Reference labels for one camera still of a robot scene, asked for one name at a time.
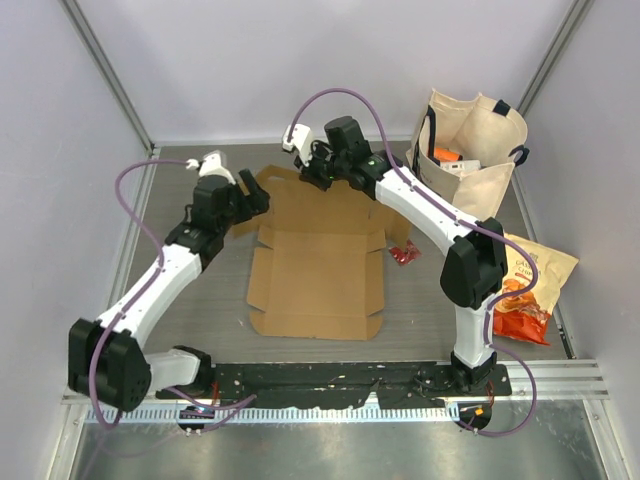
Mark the beige canvas tote bag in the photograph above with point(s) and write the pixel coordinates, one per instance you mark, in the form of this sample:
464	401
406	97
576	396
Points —
466	151

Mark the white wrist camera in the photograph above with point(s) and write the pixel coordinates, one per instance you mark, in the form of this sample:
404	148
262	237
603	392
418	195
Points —
212	164
299	138

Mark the aluminium frame rail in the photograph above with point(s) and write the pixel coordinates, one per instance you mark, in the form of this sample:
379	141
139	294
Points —
547	379

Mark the brown cardboard box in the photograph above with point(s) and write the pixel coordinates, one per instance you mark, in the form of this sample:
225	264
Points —
318	268

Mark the white box in bag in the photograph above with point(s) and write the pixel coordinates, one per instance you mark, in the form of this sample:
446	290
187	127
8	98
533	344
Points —
461	168

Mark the white slotted cable duct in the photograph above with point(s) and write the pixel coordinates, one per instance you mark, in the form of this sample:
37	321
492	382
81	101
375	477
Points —
371	412

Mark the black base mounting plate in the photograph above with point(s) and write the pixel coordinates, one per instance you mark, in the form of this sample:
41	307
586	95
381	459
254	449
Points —
342	385

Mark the orange item in bag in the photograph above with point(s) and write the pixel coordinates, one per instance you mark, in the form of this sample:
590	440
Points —
444	155

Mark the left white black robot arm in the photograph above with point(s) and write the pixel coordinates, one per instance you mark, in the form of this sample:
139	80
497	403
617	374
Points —
106	361

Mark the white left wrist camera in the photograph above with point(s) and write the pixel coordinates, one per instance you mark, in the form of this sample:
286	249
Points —
212	164

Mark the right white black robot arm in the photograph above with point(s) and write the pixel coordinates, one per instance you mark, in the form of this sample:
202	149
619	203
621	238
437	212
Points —
475	261

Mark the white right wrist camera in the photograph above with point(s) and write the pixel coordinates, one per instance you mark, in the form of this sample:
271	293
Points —
299	138

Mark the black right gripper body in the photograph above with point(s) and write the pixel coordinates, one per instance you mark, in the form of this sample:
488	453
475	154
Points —
326	163

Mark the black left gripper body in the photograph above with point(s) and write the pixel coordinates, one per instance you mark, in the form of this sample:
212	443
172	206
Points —
236	198

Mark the orange chips bag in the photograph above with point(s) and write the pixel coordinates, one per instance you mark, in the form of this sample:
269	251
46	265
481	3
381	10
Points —
526	317

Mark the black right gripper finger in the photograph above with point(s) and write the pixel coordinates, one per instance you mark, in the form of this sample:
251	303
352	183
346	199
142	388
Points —
307	176
322	183

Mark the small red candy wrapper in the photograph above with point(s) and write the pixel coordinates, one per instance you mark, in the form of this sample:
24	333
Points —
406	255

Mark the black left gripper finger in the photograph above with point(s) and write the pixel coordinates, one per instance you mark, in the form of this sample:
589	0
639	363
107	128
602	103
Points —
255	196
244	213

